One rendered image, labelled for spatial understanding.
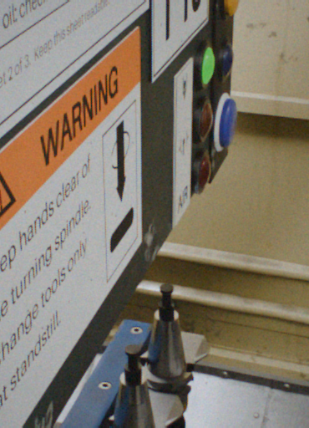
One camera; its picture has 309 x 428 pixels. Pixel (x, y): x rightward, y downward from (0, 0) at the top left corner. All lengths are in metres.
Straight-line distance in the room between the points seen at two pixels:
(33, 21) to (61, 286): 0.10
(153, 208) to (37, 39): 0.17
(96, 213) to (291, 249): 1.08
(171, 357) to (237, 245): 0.49
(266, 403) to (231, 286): 0.22
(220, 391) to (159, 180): 1.15
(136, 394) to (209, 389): 0.70
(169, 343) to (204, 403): 0.60
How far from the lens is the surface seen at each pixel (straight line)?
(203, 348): 1.06
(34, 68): 0.29
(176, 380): 0.99
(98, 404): 0.96
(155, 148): 0.43
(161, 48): 0.42
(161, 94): 0.43
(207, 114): 0.50
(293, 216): 1.39
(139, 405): 0.89
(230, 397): 1.57
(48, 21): 0.29
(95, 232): 0.36
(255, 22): 1.28
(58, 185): 0.32
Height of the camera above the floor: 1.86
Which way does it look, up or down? 29 degrees down
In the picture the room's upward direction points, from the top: straight up
